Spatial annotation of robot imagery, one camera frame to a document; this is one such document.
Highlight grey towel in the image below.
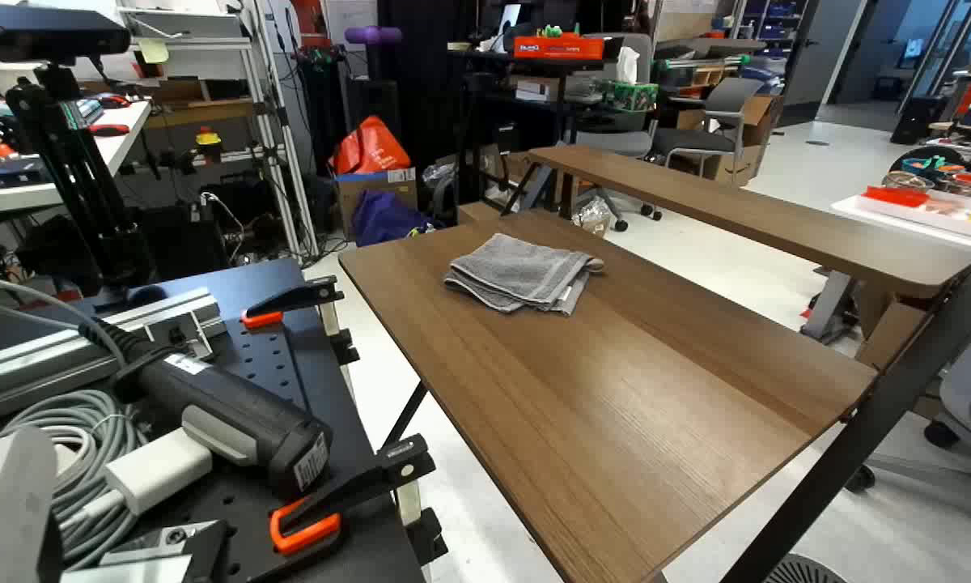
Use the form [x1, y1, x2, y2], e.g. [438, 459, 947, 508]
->
[439, 231, 606, 318]

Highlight blue cloth bag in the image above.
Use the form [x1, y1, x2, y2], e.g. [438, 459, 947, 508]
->
[351, 187, 431, 250]

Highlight cardboard box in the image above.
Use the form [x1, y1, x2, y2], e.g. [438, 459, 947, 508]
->
[330, 164, 424, 237]

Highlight orange bag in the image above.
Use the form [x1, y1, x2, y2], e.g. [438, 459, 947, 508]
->
[327, 112, 415, 182]

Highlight black clamp with orange grip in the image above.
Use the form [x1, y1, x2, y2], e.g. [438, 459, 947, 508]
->
[237, 276, 347, 332]
[267, 432, 439, 559]

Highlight black perforated base board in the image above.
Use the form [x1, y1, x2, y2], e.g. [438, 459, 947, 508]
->
[0, 255, 449, 583]

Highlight white metal rack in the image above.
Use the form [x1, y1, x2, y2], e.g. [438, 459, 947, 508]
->
[233, 0, 323, 262]

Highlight orange-red tray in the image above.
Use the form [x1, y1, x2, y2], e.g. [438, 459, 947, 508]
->
[508, 31, 610, 64]

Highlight grey office chair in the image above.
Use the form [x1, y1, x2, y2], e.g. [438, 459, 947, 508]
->
[653, 75, 772, 182]

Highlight purple round object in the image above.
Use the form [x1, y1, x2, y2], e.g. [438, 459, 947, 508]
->
[343, 22, 407, 49]

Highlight wooden raised desk shelf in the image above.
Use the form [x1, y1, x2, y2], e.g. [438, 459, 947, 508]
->
[523, 142, 971, 303]

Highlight white power adapter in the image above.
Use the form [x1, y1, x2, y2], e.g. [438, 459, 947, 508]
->
[104, 427, 218, 517]

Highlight black diagonal desk leg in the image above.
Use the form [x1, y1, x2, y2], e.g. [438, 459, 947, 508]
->
[719, 237, 971, 583]

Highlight red flat block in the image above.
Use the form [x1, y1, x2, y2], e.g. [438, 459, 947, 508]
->
[862, 182, 931, 210]

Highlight black tripod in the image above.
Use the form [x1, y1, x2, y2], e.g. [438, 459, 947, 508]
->
[3, 59, 161, 293]

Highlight round black fan grille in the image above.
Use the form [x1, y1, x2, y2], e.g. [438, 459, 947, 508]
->
[764, 551, 848, 583]

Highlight white work table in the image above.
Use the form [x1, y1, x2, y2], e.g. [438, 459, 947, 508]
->
[0, 97, 157, 221]

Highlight grey metal plate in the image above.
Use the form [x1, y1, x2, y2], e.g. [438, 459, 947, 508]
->
[0, 425, 65, 583]

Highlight grey coiled cable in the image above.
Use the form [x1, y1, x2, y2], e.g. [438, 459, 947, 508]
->
[0, 385, 150, 574]

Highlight aluminium extrusion rail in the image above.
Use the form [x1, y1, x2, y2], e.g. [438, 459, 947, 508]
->
[0, 285, 231, 429]

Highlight black camera on tripod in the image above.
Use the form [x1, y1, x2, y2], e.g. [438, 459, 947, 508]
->
[0, 0, 134, 64]

